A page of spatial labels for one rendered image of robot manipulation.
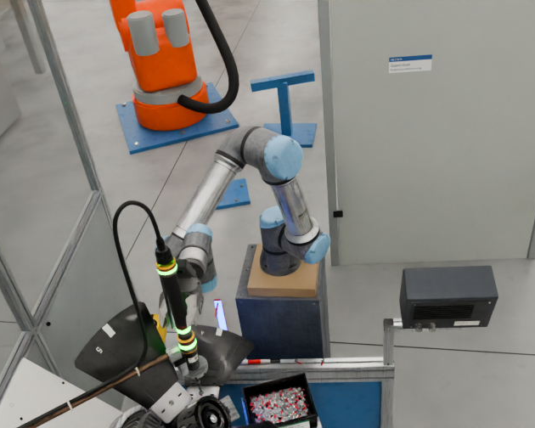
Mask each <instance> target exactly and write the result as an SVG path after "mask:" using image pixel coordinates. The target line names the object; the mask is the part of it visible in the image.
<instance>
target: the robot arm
mask: <svg viewBox="0 0 535 428"><path fill-rule="evenodd" d="M214 155H215V161H214V162H213V164H212V166H211V168H210V170H209V171H208V173H207V174H206V176H205V178H204V180H203V181H202V183H201V185H200V186H199V188H198V189H197V191H196V193H195V194H194V197H193V199H192V200H191V201H190V203H189V205H188V207H187V208H186V210H185V212H184V213H183V215H182V216H181V218H180V220H179V222H178V223H177V226H176V227H175V228H174V230H173V231H172V234H171V235H170V236H168V235H166V236H163V237H162V238H163V240H164V241H165V245H167V246H168V247H169V248H170V249H171V252H172V255H173V257H174V258H175V260H176V264H177V278H178V282H179V285H180V289H181V292H182V296H183V301H184V305H185V308H186V312H187V316H186V317H185V320H186V327H187V328H189V327H190V325H191V324H192V323H194V325H195V326H197V318H196V315H197V313H198V311H199V313H200V315H201V311H202V307H203V302H204V297H203V294H202V293H207V292H210V291H212V290H214V289H215V288H216V286H217V271H216V267H215V262H214V259H213V253H212V248H211V242H212V231H211V229H210V228H209V227H207V226H206V224H207V223H208V221H209V220H210V218H211V215H212V214H213V212H214V211H215V210H216V208H217V206H218V204H219V202H220V201H221V199H222V197H223V196H224V194H225V192H226V191H227V189H228V187H229V185H230V183H231V182H232V181H233V179H234V177H235V175H236V173H237V172H242V170H243V169H244V167H245V165H247V164H248V165H250V166H254V167H255V168H257V169H258V171H259V172H260V175H261V177H262V180H263V182H264V183H265V184H267V185H270V186H271V189H272V191H273V194H274V197H275V199H276V201H277V203H278V205H277V206H273V207H270V208H267V209H266V210H265V211H264V212H263V213H262V214H261V215H260V218H259V221H260V223H259V227H260V229H261V236H262V252H261V255H260V266H261V269H262V271H263V272H264V273H267V274H269V275H272V276H277V277H280V276H286V275H289V274H292V273H293V272H295V271H296V270H297V269H298V268H299V267H300V265H301V260H303V261H304V262H307V263H309V264H316V263H318V262H319V261H321V260H322V258H323V257H324V256H325V254H326V252H327V251H328V249H329V245H330V236H329V235H328V234H326V233H324V232H322V231H321V230H320V227H319V225H318V222H317V220H316V219H315V218H313V217H311V215H310V212H309V210H308V207H307V202H306V201H305V198H304V195H303V193H302V190H301V185H300V183H299V180H298V177H297V174H298V172H299V171H300V170H301V166H302V162H301V161H302V160H303V152H302V149H301V146H300V145H299V144H298V143H297V142H296V141H295V140H294V139H292V138H290V137H288V136H285V135H281V134H278V133H276V132H273V131H270V130H267V129H266V128H263V127H260V126H258V125H246V126H243V127H240V128H238V129H237V130H235V131H234V132H232V133H231V134H230V135H228V136H227V137H226V138H225V139H224V141H223V142H222V143H221V144H220V146H219V147H218V149H217V151H216V153H215V154H214ZM201 302H202V303H201ZM200 304H201V307H200ZM159 320H160V326H161V328H162V329H164V327H165V326H166V327H168V326H169V324H170V319H169V315H168V311H167V307H166V301H165V297H164V293H163V291H162V292H161V294H160V300H159Z"/></svg>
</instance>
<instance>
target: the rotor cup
mask: <svg viewBox="0 0 535 428"><path fill-rule="evenodd" d="M195 402H196V403H195ZM195 402H194V403H195V404H194V405H193V406H191V407H189V408H188V406H187V407H185V408H184V409H183V410H182V411H181V412H180V413H179V414H178V415H177V416H176V417H175V418H174V419H173V420H172V421H171V422H169V423H168V424H166V423H165V422H164V421H163V420H162V421H161V423H160V428H179V427H180V426H182V425H183V424H185V428H232V422H231V418H230V415H229V412H228V410H227V408H226V407H225V405H224V404H223V403H222V402H221V401H220V400H219V399H217V398H216V397H213V396H204V397H201V398H199V399H198V400H196V401H195ZM191 404H193V403H191ZM191 404H190V405H191ZM212 414H214V415H215V416H216V417H217V422H216V423H213V422H211V418H210V417H211V415H212Z"/></svg>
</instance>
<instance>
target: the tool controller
mask: <svg viewBox="0 0 535 428"><path fill-rule="evenodd" d="M497 300H498V290H497V286H496V283H495V278H494V275H493V269H492V266H468V267H421V268H404V269H403V276H402V283H401V290H400V297H399V302H400V310H401V317H402V324H403V328H404V329H415V331H416V332H421V331H422V330H423V329H429V331H430V332H434V331H436V328H469V327H487V326H488V324H489V321H490V318H491V317H492V314H493V310H494V308H495V305H496V303H497Z"/></svg>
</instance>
